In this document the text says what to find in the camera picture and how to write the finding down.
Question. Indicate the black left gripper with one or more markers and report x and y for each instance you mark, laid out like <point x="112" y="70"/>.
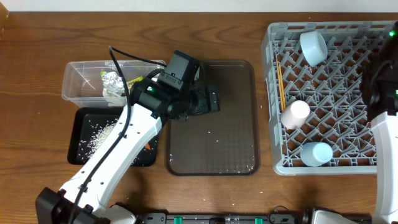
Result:
<point x="206" y="107"/>

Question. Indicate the foil snack wrapper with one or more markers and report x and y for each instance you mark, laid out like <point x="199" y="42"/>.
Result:
<point x="113" y="85"/>

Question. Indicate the wooden chopstick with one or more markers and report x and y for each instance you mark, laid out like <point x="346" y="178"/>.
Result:
<point x="282" y="87"/>
<point x="280" y="84"/>

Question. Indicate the pink cup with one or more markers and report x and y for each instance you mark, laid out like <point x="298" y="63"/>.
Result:
<point x="295" y="115"/>

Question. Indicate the pile of rice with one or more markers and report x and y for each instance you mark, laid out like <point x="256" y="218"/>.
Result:
<point x="93" y="134"/>

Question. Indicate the light blue bowl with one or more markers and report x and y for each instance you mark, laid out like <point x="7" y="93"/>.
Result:
<point x="313" y="47"/>

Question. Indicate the light blue cup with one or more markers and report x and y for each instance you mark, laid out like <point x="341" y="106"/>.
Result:
<point x="315" y="154"/>

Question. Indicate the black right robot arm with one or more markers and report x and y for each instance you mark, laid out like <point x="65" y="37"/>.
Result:
<point x="379" y="94"/>

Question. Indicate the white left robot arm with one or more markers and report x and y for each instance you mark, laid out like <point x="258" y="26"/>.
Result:
<point x="85" y="197"/>

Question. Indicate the grey dishwasher rack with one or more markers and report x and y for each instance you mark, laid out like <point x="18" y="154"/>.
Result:
<point x="331" y="88"/>

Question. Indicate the brown serving tray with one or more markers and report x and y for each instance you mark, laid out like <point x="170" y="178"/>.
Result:
<point x="224" y="142"/>

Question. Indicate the clear plastic bin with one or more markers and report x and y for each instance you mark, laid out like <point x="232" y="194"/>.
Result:
<point x="82" y="84"/>

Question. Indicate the black plastic tray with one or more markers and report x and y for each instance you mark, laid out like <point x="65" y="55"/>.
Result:
<point x="80" y="116"/>

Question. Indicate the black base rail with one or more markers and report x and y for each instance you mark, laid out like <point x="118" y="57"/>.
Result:
<point x="163" y="218"/>

